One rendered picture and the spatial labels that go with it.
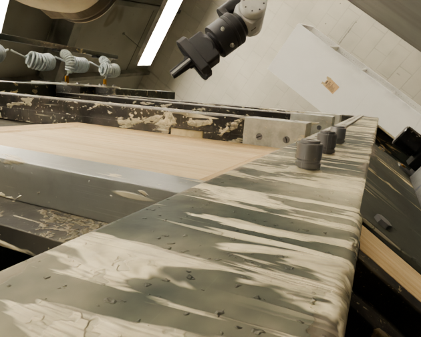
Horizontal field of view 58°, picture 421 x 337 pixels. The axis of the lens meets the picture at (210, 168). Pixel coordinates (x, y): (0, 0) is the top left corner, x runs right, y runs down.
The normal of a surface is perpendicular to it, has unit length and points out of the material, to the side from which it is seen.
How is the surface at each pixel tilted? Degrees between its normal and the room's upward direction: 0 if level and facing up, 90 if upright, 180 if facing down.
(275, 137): 90
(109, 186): 90
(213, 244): 57
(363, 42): 90
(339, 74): 90
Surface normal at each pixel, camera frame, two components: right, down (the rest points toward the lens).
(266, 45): -0.48, 0.26
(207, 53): -0.02, -0.14
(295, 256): 0.07, -0.98
